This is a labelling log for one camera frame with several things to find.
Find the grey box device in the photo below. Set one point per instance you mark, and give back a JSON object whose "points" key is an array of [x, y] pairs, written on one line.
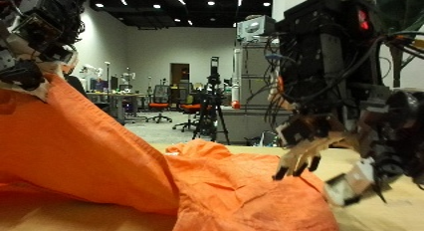
{"points": [[254, 27]]}

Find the orange shirt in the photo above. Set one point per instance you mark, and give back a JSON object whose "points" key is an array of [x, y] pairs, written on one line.
{"points": [[88, 151]]}

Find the brown door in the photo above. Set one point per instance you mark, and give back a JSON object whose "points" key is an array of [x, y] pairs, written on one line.
{"points": [[177, 73]]}

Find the thin stand with white head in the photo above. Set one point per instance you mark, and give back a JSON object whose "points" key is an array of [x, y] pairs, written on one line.
{"points": [[106, 75]]}

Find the wooden desk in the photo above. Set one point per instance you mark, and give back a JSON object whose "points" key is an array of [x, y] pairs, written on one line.
{"points": [[118, 96]]}

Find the green leafy plant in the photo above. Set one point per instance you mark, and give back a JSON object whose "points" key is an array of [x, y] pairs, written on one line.
{"points": [[398, 12]]}

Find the tall grey filing cabinet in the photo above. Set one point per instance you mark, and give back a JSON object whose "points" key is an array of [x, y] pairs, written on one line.
{"points": [[251, 78]]}

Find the orange seat office chair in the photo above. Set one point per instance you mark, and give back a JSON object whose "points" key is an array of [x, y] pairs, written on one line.
{"points": [[190, 108], [158, 106]]}

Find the black camera tripod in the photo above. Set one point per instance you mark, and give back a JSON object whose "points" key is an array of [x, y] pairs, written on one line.
{"points": [[213, 91]]}

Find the green bottles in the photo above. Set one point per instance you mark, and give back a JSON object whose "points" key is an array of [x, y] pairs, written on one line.
{"points": [[269, 139]]}

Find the red ball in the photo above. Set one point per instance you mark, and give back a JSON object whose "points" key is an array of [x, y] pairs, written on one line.
{"points": [[235, 105]]}

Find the low grey cabinet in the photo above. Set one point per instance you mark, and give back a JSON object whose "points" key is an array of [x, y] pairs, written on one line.
{"points": [[247, 124]]}

